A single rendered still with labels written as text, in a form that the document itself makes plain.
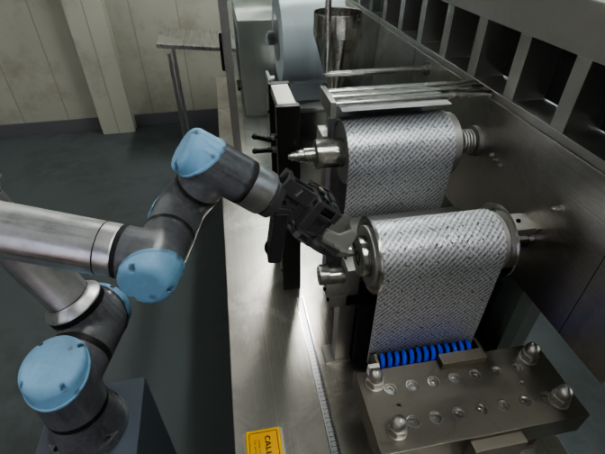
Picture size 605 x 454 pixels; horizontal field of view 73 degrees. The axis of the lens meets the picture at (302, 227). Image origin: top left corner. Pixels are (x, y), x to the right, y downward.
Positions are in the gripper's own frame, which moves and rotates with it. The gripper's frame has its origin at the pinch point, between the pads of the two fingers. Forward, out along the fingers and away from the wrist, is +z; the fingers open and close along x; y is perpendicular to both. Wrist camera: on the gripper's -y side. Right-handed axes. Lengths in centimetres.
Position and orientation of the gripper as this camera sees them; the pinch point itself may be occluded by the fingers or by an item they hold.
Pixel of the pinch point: (345, 250)
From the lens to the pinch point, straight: 78.4
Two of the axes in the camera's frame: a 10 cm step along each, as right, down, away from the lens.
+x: -1.8, -6.1, 7.7
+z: 7.6, 4.2, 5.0
